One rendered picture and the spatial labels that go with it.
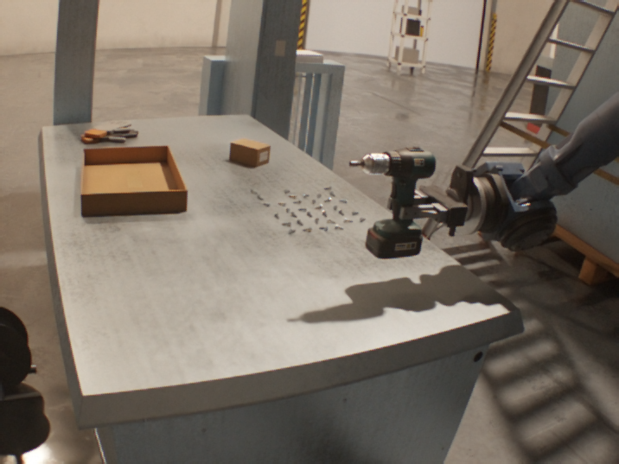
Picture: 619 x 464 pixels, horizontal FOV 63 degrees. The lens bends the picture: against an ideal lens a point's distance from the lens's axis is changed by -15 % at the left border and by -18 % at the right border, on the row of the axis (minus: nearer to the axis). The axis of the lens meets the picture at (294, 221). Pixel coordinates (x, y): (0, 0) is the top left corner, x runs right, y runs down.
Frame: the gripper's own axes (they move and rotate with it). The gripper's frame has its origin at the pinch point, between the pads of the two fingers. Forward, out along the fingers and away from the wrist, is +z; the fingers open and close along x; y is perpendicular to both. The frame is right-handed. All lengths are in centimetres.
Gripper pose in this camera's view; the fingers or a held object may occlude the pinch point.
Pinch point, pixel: (402, 207)
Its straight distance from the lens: 128.5
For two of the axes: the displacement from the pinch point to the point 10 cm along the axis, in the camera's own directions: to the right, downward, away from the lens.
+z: -9.2, 0.6, -3.8
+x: -3.7, -4.0, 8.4
